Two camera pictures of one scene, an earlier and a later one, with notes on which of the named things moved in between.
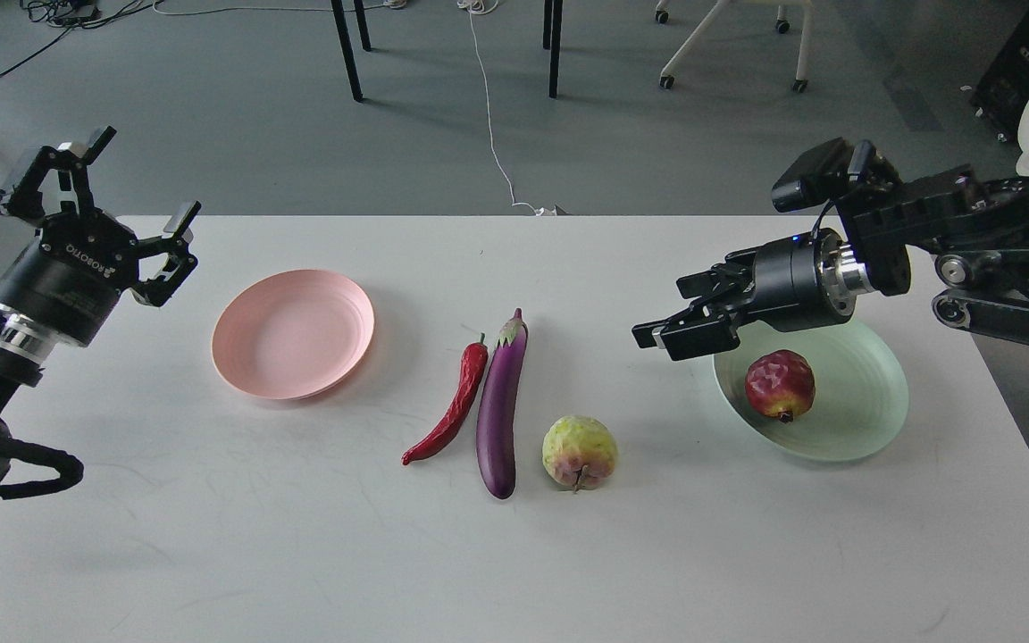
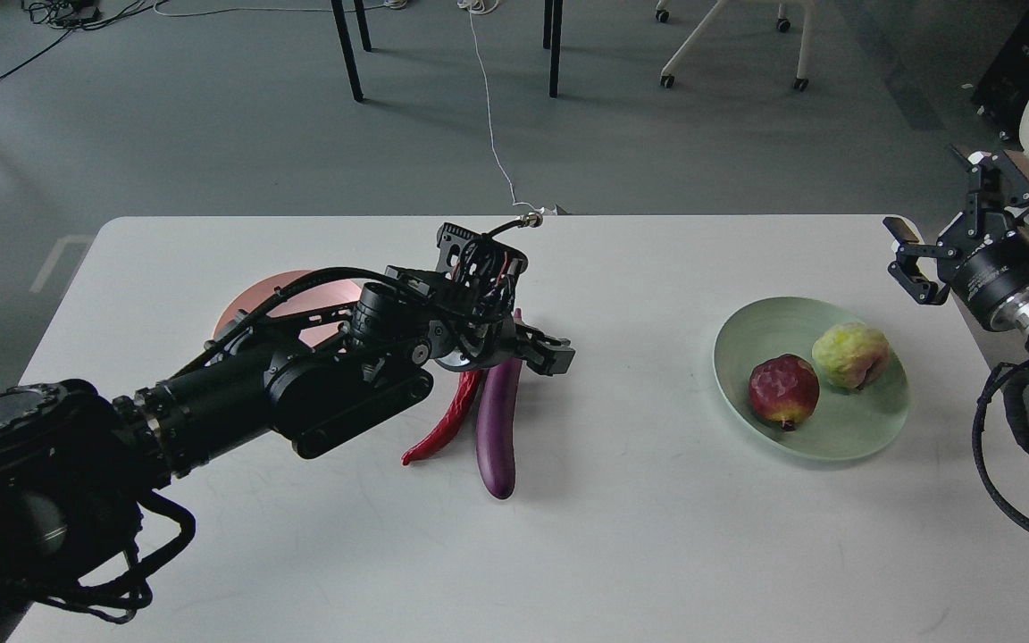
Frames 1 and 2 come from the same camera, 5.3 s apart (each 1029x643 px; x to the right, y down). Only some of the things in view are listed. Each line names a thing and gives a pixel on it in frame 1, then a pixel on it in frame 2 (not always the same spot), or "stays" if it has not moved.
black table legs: x=547 y=9 stays
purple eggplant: x=498 y=409 stays
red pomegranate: x=781 y=383 stays
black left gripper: x=69 y=279 → x=479 y=342
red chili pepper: x=474 y=359 stays
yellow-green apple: x=579 y=452 → x=850 y=354
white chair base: x=799 y=85 stays
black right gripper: x=803 y=281 → x=1008 y=276
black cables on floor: x=71 y=14 stays
